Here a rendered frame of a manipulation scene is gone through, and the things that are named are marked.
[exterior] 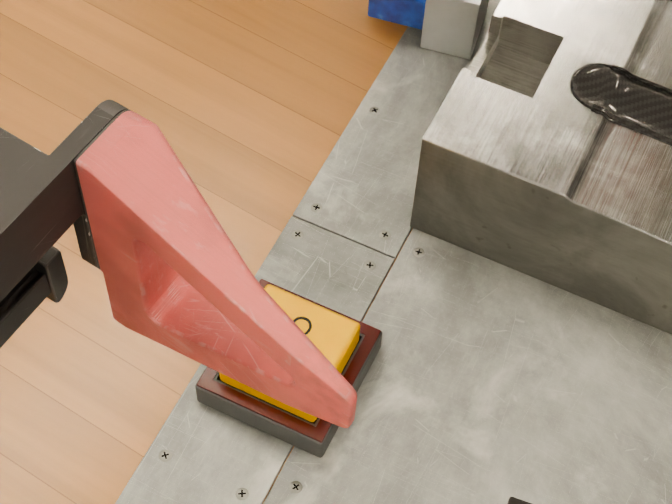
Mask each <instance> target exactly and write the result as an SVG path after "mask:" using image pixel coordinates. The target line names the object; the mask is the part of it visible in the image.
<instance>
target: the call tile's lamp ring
mask: <svg viewBox="0 0 672 504"><path fill-rule="evenodd" d="M259 283H260V285H261V286H262V287H263V288H265V286H266V285H268V284H270V285H273V286H275V287H277V288H280V289H282V290H284V291H287V292H289V293H291V294H294V295H296V296H298V297H300V298H303V299H305V300H307V301H310V302H312V303H314V304H317V305H319V306H321V307H324V308H326V309H328V310H330V311H333V312H335V313H337V314H340V315H342V316H344V317H347V318H349V319H351V320H353V321H356V322H358V323H359V324H360V333H361V334H363V335H365V337H364V339H363V341H362V343H361V345H360V347H359V348H358V350H357V352H356V354H355V356H354V358H353V359H352V361H351V363H350V365H349V367H348V369H347V371H346V372H345V374H344V376H343V377H344V378H345V379H346V380H347V381H348V382H349V383H350V385H351V386H352V385H353V384H354V382H355V380H356V378H357V376H358V374H359V372H360V370H361V368H362V367H363V365H364V363H365V361H366V359H367V357H368V355H369V353H370V352H371V350H372V348H373V346H374V344H375V342H376V340H377V338H378V337H379V335H380V333H381V330H379V329H376V328H374V327H372V326H370V325H367V324H365V323H363V322H360V321H358V320H356V319H353V318H351V317H349V316H346V315H344V314H342V313H340V312H337V311H335V310H333V309H330V308H328V307H326V306H323V305H321V304H319V303H317V302H314V301H312V300H310V299H307V298H305V297H303V296H300V295H298V294H296V293H293V292H291V291H289V290H287V289H284V288H282V287H280V286H277V285H275V284H273V283H270V282H268V281H266V280H264V279H260V281H259ZM217 373H218V371H215V370H213V369H211V368H209V367H207V368H206V370H205V371H204V373H203V375H202V376H201V378H200V380H199V381H198V383H197V386H198V387H200V388H203V389H205V390H207V391H209V392H211V393H213V394H216V395H218V396H220V397H222V398H224V399H227V400H229V401H231V402H233V403H235V404H237V405H240V406H242V407H244V408H246V409H248V410H250V411H253V412H255V413H257V414H259V415H261V416H263V417H266V418H268V419H270V420H272V421H274V422H276V423H279V424H281V425H283V426H285V427H287V428H290V429H292V430H294V431H296V432H298V433H300V434H303V435H305V436H307V437H309V438H311V439H313V440H316V441H318V442H320V443H322V442H323V440H324V438H325V436H326V434H327V432H328V430H329V429H330V427H331V425H332V423H330V422H327V421H325V420H322V419H320V421H319V422H318V424H317V426H316V427H315V426H313V425H310V424H308V423H306V422H304V421H302V420H299V419H297V418H295V417H293V416H291V415H289V414H286V413H284V412H282V411H280V410H278V409H275V408H273V407H271V406H269V405H267V404H264V403H262V402H260V401H258V400H256V399H254V398H251V397H249V396H247V395H245V394H243V393H240V392H238V391H236V390H234V389H232V388H229V387H227V386H225V385H223V384H221V383H219V382H216V381H214V380H213V379H214V378H215V376H216V374H217Z"/></svg>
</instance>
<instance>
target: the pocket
mask: <svg viewBox="0 0 672 504"><path fill-rule="evenodd" d="M563 38H564V37H562V36H559V35H556V34H553V33H551V32H548V31H545V30H543V29H540V28H537V27H534V26H532V25H529V24H526V23H523V22H521V21H518V20H515V19H513V18H510V17H507V16H503V17H502V18H499V17H496V16H493V15H492V17H491V22H490V28H489V32H488V34H487V36H486V37H485V39H484V41H483V43H482V45H481V46H480V48H479V50H478V52H477V53H476V55H475V57H474V59H473V61H472V62H471V64H470V66H469V68H468V70H471V71H472V73H471V74H470V75H473V76H475V77H478V78H481V79H483V80H486V81H489V82H491V83H494V84H496V85H499V86H502V87H504V88H507V89H510V90H512V91H515V92H517V93H520V94H523V95H525V96H528V97H531V98H533V96H534V94H535V92H536V90H537V88H538V86H539V84H540V83H541V81H542V79H543V77H544V75H545V73H546V71H547V69H548V67H549V65H550V63H551V61H552V59H553V57H554V55H555V54H556V52H557V50H558V48H559V46H560V44H561V42H562V40H563Z"/></svg>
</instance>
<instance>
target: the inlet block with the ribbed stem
mask: <svg viewBox="0 0 672 504"><path fill-rule="evenodd" d="M488 3H489V0H369V1H368V16H370V17H373V18H377V19H381V20H385V21H389V22H393V23H397V24H401V25H405V26H409V27H413V28H417V29H421V30H422V36H421V44H420V47H421V48H425V49H429V50H433V51H437V52H440V53H444V54H448V55H452V56H456V57H460V58H464V59H468V60H470V59H471V56H472V53H473V50H474V47H475V44H476V41H477V39H478V36H479V33H480V30H481V27H482V24H483V21H484V18H485V15H486V12H487V8H488Z"/></svg>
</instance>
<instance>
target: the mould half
mask: <svg viewBox="0 0 672 504"><path fill-rule="evenodd" d="M493 16H496V17H499V18H502V17H503V16H507V17H510V18H513V19H515V20H518V21H521V22H523V23H526V24H529V25H532V26H534V27H537V28H540V29H543V30H545V31H548V32H551V33H553V34H556V35H559V36H562V37H564V38H563V40H562V42H561V44H560V46H559V48H558V50H557V52H556V54H555V55H554V57H553V59H552V61H551V63H550V65H549V67H548V69H547V71H546V73H545V75H544V77H543V79H542V81H541V83H540V84H539V86H538V88H537V90H536V92H535V94H534V96H533V98H531V97H528V96H525V95H523V94H520V93H517V92H515V91H512V90H510V89H507V88H504V87H502V86H499V85H496V84H494V83H491V82H489V81H486V80H483V79H481V78H478V77H475V76H473V75H470V74H471V73H472V71H471V70H468V69H465V68H462V69H461V71H460V73H459V75H458V76H457V78H456V80H455V82H454V84H453V85H452V87H451V89H450V91H449V92H448V94H447V96H446V98H445V99H444V101H443V103H442V105H441V106H440V108H439V110H438V112H437V113H436V115H435V117H434V119H433V121H432V122H431V124H430V126H429V128H428V129H427V131H426V133H425V135H424V136H423V138H422V144H421V151H420V158H419V166H418V173H417V180H416V187H415V194H414V201H413V208H412V215H411V222H410V226H411V227H412V228H415V229H417V230H420V231H422V232H424V233H427V234H429V235H432V236H434V237H437V238H439V239H441V240H444V241H446V242H449V243H451V244H454V245H456V246H458V247H461V248H463V249H466V250H468V251H471V252H473V253H475V254H478V255H480V256H483V257H485V258H487V259H490V260H492V261H495V262H497V263H500V264H502V265H504V266H507V267H509V268H512V269H514V270H517V271H519V272H521V273H524V274H526V275H529V276H531V277H534V278H536V279H538V280H541V281H543V282H546V283H548V284H551V285H553V286H555V287H558V288H560V289H563V290H565V291H568V292H570V293H572V294H575V295H577V296H580V297H582V298H585V299H587V300H589V301H592V302H594V303H597V304H599V305H601V306H604V307H606V308H609V309H611V310H614V311H616V312H618V313H621V314H623V315H626V316H628V317H631V318H633V319H635V320H638V321H640V322H643V323H645V324H648V325H650V326H652V327H655V328H657V329H660V330H662V331H665V332H667V333H669V334H672V146H670V145H668V144H665V143H663V142H661V141H658V140H656V139H653V138H651V137H649V136H646V135H644V134H641V133H639V132H636V131H634V130H631V129H629V128H626V127H623V126H621V125H618V124H616V123H613V122H611V121H609V120H608V119H607V118H606V117H604V116H603V115H601V114H598V113H596V112H593V111H591V109H589V108H587V107H585V106H584V105H582V104H581V103H580V102H579V101H578V100H577V99H576V98H575V96H574V95H573V92H572V90H571V80H572V77H573V75H574V74H575V72H576V71H577V70H579V69H580V68H581V67H583V66H586V65H589V64H596V63H598V64H606V65H610V66H612V65H613V64H614V65H617V66H620V67H622V68H624V69H626V70H627V71H629V72H630V73H631V74H633V75H635V76H638V77H640V78H643V79H646V80H648V81H651V82H654V83H656V84H659V85H661V86H664V87H667V88H669V89H672V1H670V0H501V1H500V2H499V4H498V6H497V8H496V9H495V11H494V13H493Z"/></svg>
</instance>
